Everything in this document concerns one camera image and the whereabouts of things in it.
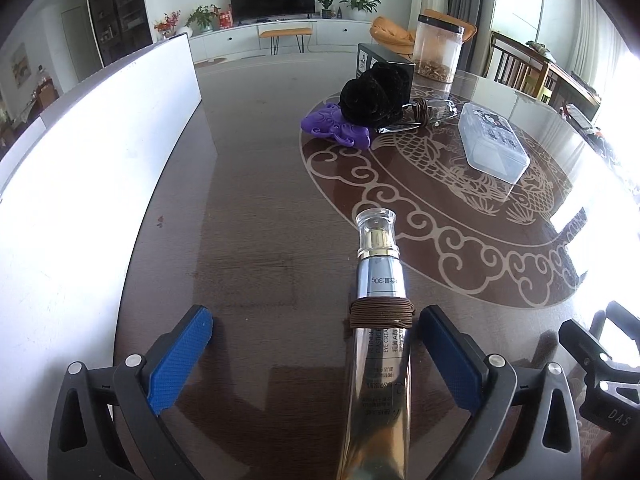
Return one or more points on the dark wooden slatted chair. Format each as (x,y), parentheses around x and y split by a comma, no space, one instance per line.
(515,67)

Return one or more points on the purple toy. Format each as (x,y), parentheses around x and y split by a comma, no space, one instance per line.
(330,125)

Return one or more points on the orange lounge chair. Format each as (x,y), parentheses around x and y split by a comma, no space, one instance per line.
(392,32)

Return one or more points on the silver cream tube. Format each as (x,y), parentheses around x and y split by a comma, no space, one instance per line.
(380,395)

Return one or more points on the black carton box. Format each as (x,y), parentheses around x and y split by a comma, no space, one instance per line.
(385,55)

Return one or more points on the small green potted plant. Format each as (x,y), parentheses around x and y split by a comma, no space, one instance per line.
(326,5)

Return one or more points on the large green potted plant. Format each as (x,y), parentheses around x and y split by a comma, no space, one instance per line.
(357,2)

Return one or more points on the white window curtain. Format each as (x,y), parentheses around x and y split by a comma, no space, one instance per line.
(592,30)

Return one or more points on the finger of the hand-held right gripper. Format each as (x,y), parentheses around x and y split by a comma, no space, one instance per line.
(622,317)
(590,350)

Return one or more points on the white tv cabinet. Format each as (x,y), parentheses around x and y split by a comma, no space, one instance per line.
(240,40)

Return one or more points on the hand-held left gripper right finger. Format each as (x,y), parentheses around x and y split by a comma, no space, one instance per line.
(450,360)

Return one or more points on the red flower bouquet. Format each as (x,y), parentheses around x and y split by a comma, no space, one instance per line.
(167,22)

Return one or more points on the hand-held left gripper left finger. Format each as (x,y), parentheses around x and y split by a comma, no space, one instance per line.
(180,360)

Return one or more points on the black fuzzy cloth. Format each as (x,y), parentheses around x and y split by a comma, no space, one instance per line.
(372,95)

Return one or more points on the white cardboard box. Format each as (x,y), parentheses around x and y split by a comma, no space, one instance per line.
(100,160)

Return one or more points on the bushy green potted plant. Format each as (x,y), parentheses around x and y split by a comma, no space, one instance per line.
(202,17)

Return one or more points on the dark display cabinet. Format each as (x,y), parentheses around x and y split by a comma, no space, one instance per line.
(120,5)

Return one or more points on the clear jar with black lid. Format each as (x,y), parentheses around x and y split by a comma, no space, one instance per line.
(437,45)

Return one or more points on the wooden stool with black legs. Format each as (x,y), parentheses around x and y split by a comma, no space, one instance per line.
(285,32)

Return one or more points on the framed wall painting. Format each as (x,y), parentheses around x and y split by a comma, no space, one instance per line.
(20,65)

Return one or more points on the wooden side desk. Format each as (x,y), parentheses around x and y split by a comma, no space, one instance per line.
(570,85)

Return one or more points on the clear plastic lidded box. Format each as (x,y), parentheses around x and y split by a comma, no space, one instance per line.
(492,145)

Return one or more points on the red gift packet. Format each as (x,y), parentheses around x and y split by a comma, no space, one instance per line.
(226,18)

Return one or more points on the white door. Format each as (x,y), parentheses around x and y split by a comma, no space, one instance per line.
(77,40)

